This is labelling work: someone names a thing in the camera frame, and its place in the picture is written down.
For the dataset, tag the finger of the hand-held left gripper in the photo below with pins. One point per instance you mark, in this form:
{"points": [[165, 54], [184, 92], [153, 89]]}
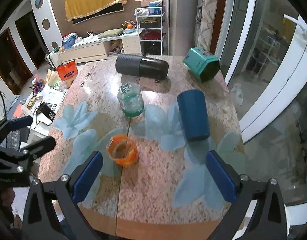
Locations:
{"points": [[41, 145], [19, 122]]}

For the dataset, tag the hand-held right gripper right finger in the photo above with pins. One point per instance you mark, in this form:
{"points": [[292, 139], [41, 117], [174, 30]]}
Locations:
{"points": [[221, 177]]}

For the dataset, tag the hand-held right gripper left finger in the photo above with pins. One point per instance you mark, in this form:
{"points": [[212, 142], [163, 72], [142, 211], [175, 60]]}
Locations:
{"points": [[87, 177]]}

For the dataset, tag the dark blue cup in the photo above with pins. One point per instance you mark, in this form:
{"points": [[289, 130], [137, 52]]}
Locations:
{"points": [[193, 116]]}

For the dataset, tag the clear green glass cup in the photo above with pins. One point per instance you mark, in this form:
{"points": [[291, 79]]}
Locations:
{"points": [[130, 102]]}

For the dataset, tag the black and grey cylinder cup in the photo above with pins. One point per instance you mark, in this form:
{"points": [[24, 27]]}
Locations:
{"points": [[142, 65]]}

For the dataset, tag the black box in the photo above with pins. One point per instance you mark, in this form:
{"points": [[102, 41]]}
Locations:
{"points": [[47, 113]]}

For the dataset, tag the orange tape roll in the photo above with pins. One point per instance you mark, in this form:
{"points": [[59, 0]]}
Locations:
{"points": [[123, 158]]}

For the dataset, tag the colourful toy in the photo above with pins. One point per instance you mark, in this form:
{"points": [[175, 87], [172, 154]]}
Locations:
{"points": [[38, 84]]}

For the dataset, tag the white paper sheets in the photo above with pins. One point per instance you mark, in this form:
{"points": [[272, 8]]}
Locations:
{"points": [[53, 96]]}

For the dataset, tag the orange bag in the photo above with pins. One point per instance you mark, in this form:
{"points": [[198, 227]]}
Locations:
{"points": [[66, 71]]}

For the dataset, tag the white and green suitcase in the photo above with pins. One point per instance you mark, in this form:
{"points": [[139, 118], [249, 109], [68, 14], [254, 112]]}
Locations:
{"points": [[52, 58]]}

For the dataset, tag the white slipper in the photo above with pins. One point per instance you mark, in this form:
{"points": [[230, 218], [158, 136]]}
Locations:
{"points": [[239, 98], [235, 88]]}

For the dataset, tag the blue basket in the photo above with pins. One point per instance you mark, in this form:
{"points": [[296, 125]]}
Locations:
{"points": [[68, 43]]}

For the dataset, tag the beige television cabinet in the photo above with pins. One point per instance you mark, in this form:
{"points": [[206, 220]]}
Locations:
{"points": [[88, 51]]}

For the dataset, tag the teal tin container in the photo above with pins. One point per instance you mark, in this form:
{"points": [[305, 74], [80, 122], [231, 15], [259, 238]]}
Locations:
{"points": [[198, 61]]}

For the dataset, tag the green cushion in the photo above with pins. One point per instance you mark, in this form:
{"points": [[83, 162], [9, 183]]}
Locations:
{"points": [[109, 33]]}

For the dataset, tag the black television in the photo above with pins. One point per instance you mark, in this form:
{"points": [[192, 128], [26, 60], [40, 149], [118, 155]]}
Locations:
{"points": [[106, 12]]}

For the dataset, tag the yellow cloth cover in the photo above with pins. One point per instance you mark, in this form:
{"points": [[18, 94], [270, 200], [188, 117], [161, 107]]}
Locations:
{"points": [[94, 0]]}

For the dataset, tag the fruit basket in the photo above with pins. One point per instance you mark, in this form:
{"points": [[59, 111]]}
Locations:
{"points": [[128, 27]]}

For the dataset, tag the white shelf rack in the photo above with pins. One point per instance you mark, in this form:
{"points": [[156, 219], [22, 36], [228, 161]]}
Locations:
{"points": [[163, 30]]}

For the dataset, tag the patterned curtain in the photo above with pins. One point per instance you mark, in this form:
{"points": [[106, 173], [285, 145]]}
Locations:
{"points": [[207, 17]]}

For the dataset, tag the blue box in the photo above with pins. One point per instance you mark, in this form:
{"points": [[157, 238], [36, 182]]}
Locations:
{"points": [[154, 9]]}

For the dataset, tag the white sliding door frame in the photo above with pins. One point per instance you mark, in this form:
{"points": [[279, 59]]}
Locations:
{"points": [[268, 92]]}

